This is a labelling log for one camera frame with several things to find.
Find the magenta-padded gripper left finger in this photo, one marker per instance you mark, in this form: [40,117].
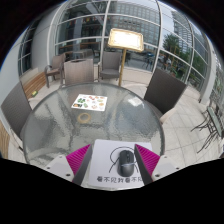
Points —
[60,165]

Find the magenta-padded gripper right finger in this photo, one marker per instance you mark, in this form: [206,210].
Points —
[165,166]

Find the black computer mouse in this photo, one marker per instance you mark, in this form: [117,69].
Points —
[126,163]

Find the white printed mouse pad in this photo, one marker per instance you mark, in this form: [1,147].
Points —
[103,160]

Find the wooden slatted bench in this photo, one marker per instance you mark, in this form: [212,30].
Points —
[4,140]
[33,83]

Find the dark metal folding table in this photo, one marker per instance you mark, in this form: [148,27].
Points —
[213,125]

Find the colourful picture menu sheet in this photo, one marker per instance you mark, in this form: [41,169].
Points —
[89,102]

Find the dark grey wicker chair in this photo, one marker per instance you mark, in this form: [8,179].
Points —
[165,90]

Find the grey wicker armchair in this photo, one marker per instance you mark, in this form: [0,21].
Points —
[57,66]

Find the gold framed menu stand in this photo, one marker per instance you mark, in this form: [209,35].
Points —
[126,39]

